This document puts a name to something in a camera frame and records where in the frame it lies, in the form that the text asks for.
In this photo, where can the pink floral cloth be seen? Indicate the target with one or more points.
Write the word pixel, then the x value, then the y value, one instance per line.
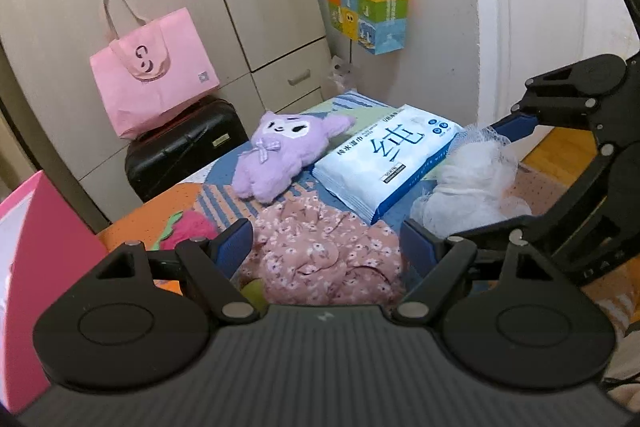
pixel 320 247

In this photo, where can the patterned tablecloth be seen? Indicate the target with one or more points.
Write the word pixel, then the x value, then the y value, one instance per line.
pixel 220 202

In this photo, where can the colourful paper gift bag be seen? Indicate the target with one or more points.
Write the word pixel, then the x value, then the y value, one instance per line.
pixel 370 17

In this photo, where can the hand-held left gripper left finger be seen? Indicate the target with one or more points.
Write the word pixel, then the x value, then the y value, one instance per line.
pixel 235 247

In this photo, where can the white blue wet wipes pack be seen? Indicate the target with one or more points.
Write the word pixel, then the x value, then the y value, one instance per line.
pixel 380 162

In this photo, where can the green soft ball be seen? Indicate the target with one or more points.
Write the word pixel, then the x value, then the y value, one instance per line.
pixel 255 294

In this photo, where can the red strawberry plush toy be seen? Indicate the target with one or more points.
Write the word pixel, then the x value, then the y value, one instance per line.
pixel 192 227

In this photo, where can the black suitcase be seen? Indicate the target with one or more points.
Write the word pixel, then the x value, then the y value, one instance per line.
pixel 185 147

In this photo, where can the clear plastic packet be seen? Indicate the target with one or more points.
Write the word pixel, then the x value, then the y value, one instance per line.
pixel 341 74

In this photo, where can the white mesh bath sponge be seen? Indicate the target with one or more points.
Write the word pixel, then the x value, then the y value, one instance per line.
pixel 465 187

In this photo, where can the white door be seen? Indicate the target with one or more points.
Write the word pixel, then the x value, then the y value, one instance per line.
pixel 545 7

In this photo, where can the pink storage box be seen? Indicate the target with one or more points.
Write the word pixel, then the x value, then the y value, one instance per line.
pixel 50 247

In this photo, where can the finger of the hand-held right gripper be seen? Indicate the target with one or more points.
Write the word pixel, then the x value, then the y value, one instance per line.
pixel 560 217
pixel 517 124

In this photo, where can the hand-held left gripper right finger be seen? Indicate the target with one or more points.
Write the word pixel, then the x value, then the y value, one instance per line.
pixel 417 243

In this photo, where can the pink tote bag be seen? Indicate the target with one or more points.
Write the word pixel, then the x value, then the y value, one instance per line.
pixel 160 92

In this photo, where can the purple plush toy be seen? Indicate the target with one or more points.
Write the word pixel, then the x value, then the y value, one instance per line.
pixel 270 162

